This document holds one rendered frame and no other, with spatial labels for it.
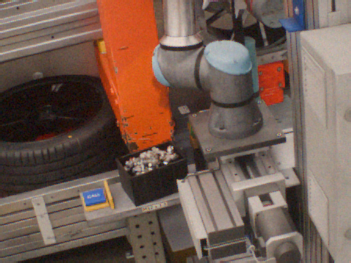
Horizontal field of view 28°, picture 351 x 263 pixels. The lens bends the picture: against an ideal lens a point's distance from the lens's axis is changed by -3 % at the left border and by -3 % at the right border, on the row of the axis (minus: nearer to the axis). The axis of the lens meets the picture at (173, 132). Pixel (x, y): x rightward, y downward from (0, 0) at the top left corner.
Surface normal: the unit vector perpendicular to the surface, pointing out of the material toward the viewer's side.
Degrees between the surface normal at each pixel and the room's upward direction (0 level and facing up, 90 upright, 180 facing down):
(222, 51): 7
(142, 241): 90
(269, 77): 90
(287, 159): 0
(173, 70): 81
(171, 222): 0
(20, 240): 90
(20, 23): 90
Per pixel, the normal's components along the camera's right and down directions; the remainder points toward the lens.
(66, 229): 0.25, 0.47
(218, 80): -0.46, 0.50
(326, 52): -0.14, -0.85
